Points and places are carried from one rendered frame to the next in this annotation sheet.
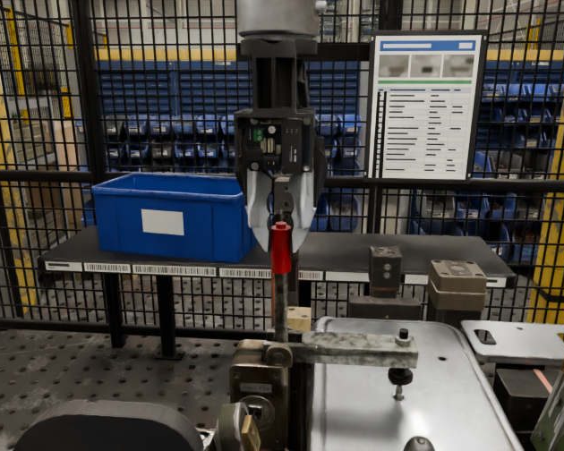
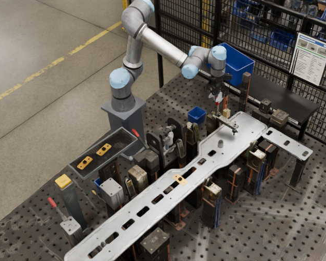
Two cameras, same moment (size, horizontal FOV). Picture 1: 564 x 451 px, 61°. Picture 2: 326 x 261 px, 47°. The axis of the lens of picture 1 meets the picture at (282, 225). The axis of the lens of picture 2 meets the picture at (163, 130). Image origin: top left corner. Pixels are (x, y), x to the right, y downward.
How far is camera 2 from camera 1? 1.82 m
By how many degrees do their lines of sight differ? 45
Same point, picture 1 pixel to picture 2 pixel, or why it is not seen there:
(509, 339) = (273, 135)
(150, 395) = (212, 106)
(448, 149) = (314, 74)
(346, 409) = (222, 131)
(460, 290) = (275, 120)
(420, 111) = (308, 59)
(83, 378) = (198, 93)
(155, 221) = not seen: hidden behind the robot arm
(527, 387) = (264, 145)
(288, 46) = (213, 79)
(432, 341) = (256, 128)
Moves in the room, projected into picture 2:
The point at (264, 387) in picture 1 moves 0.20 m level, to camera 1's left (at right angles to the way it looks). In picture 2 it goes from (210, 121) to (184, 108)
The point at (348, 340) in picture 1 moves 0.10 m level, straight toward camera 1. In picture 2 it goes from (226, 120) to (215, 129)
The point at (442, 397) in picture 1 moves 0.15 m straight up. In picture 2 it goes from (241, 138) to (243, 120)
